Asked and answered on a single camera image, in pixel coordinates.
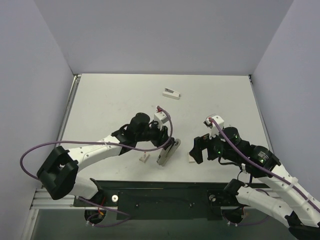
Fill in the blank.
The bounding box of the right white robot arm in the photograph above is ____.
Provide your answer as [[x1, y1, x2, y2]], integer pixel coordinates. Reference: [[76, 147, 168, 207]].
[[189, 127, 320, 240]]

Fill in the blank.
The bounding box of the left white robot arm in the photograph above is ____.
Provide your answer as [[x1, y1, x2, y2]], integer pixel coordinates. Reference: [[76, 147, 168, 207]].
[[36, 111, 181, 206]]

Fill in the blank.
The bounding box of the small cardboard tray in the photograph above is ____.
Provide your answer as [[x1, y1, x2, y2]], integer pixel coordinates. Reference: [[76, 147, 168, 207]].
[[187, 153, 196, 164]]

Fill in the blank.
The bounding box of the printed staple box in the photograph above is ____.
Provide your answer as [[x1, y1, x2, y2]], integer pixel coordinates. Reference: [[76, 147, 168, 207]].
[[139, 151, 151, 164]]

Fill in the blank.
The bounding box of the white staple box sleeve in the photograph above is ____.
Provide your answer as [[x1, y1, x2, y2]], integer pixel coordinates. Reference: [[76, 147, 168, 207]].
[[162, 88, 181, 100]]

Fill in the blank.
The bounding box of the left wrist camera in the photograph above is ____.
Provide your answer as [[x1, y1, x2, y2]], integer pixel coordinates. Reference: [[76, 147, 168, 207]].
[[153, 106, 170, 128]]

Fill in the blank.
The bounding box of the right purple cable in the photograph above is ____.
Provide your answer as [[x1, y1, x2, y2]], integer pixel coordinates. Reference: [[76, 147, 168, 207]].
[[209, 118, 320, 227]]

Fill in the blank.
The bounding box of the purple cable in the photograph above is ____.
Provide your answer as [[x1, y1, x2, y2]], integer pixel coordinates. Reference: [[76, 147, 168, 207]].
[[19, 106, 175, 228], [209, 118, 320, 227]]

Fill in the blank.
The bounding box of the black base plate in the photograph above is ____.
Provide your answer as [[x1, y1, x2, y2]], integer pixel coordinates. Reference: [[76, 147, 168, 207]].
[[73, 180, 247, 225]]

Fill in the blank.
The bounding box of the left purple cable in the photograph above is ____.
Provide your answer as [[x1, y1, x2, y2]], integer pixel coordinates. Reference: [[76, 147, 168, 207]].
[[19, 106, 175, 228]]

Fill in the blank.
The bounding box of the aluminium frame rail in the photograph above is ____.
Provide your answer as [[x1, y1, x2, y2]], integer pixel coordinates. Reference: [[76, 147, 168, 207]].
[[29, 188, 118, 210]]

